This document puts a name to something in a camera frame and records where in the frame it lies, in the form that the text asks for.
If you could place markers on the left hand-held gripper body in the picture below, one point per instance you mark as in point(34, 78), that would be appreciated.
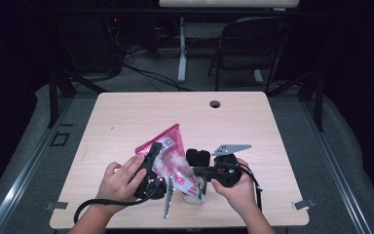
point(152, 188)

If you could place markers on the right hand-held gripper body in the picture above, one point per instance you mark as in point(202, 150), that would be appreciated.
point(225, 170)

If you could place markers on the pink printed plastic bag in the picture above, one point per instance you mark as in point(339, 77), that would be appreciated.
point(172, 152)

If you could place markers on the person's right hand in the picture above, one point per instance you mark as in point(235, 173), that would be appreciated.
point(240, 195)

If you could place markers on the person's left hand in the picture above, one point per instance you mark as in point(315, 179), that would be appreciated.
point(118, 185)

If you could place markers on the black metal stand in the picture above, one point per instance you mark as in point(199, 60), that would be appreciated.
point(53, 97)
point(318, 104)

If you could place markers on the black folding chair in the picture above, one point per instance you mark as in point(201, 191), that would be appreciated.
point(250, 42)

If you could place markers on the dark computer tower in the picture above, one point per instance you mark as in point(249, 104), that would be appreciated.
point(87, 45)

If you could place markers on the white desk with white legs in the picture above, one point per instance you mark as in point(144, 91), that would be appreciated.
point(229, 3)

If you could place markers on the aluminium floor rail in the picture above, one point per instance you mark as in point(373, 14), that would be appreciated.
point(337, 169)
point(22, 175)

